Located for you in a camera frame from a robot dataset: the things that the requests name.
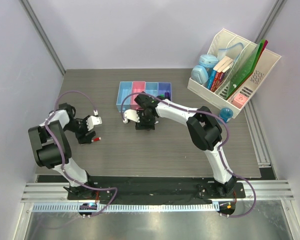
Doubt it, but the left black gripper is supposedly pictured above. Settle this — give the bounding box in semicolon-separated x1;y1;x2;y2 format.
63;116;96;145

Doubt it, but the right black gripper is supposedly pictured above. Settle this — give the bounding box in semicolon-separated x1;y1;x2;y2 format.
134;110;156;131

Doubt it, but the red cap white marker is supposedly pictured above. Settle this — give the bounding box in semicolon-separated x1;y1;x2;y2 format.
91;137;101;143

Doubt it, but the purple cap black marker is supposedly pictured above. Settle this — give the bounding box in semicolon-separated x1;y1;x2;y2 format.
164;92;171;100

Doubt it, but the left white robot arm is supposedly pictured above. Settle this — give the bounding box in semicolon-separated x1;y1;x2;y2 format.
28;103;102;200

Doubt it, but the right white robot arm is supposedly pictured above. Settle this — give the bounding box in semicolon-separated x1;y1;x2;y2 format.
134;92;237;198

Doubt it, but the light blue bin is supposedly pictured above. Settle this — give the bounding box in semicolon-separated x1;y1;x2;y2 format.
145;82;158;97
116;81;133;113

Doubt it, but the pink bin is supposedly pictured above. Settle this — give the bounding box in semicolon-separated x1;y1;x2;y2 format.
130;81;146;110

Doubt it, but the leftmost light blue bin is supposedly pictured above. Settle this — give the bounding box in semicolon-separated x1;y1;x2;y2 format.
116;81;133;113

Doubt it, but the purple bin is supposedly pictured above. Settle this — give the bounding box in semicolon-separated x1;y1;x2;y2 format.
158;82;172;101

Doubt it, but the lower blue tape dispenser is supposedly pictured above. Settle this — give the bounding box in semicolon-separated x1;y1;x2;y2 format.
191;65;209;85

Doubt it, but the blue tape dispenser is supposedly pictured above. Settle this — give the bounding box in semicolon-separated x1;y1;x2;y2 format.
198;54;219;75
191;65;209;85

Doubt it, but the blue glue bottle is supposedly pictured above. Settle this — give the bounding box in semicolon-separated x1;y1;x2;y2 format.
219;107;234;123

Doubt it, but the red blue book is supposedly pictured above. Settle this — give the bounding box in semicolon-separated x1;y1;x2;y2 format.
206;69;226;92

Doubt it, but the upper blue tape dispenser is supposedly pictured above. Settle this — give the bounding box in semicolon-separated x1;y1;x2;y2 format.
198;54;219;75

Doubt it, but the pink sticky note pad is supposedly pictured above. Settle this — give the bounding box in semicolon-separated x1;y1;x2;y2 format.
231;93;249;109

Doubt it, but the tan topped book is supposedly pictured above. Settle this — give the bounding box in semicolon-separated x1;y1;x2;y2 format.
212;56;234;73

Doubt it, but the white desk file organizer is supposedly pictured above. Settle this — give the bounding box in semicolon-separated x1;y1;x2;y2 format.
187;28;282;119

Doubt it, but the clear zip bag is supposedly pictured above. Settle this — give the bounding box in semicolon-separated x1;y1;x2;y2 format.
216;42;244;61

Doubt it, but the green plastic folder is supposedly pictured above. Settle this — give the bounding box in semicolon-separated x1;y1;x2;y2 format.
225;38;268;100

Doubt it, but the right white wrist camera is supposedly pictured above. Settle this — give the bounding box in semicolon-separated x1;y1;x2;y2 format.
123;109;140;124

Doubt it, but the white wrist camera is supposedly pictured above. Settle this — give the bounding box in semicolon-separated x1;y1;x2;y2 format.
86;110;103;131
123;109;140;124

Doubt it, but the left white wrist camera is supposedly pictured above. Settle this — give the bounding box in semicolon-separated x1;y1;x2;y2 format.
86;110;103;131

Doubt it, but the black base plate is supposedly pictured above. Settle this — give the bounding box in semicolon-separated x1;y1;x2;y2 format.
67;175;246;201

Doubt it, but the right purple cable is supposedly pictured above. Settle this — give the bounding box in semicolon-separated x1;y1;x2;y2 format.
121;92;257;218

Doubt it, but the aluminium rail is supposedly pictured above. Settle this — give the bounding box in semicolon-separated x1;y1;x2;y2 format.
21;180;294;216

